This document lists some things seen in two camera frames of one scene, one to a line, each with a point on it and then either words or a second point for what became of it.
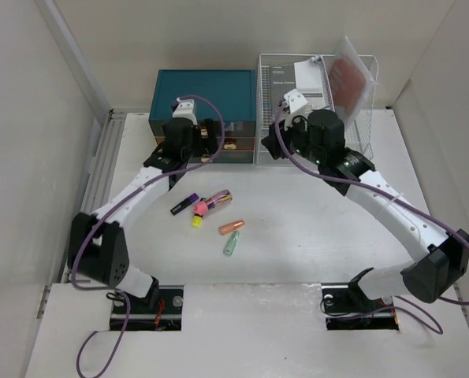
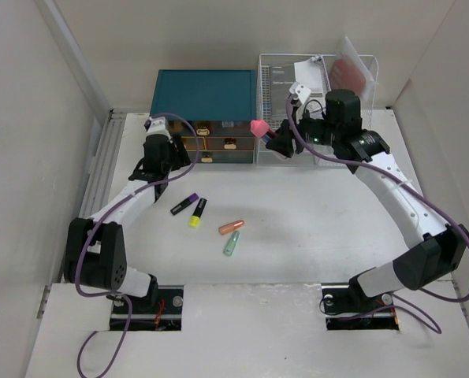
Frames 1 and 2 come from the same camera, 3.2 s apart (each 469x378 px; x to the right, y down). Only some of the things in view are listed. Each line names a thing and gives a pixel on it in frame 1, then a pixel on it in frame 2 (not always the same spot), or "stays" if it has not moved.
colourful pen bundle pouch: [223, 196] -> [260, 128]
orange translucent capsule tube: [231, 227] stays
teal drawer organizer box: [227, 98] stays
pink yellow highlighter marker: [200, 208] stays
